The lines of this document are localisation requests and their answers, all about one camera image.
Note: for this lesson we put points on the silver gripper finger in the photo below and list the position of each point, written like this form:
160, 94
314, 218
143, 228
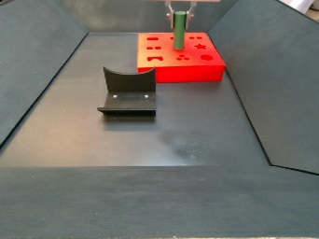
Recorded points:
169, 12

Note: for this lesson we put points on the black curved holder stand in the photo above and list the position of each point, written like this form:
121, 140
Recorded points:
131, 93

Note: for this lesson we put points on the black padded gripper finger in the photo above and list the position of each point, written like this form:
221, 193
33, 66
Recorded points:
191, 13

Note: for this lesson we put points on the red shape sorter block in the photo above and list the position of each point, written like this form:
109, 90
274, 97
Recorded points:
193, 64

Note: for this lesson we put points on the green cylinder peg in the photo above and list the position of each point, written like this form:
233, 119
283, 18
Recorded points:
179, 29

